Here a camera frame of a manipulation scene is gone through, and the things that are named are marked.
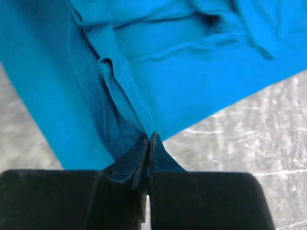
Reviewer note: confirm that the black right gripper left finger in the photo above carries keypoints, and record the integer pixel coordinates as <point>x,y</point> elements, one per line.
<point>110,199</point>

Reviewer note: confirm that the blue polo t-shirt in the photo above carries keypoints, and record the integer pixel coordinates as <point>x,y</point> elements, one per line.
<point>96,74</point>

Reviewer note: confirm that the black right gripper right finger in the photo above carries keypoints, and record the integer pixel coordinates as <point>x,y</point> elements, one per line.
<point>182,200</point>

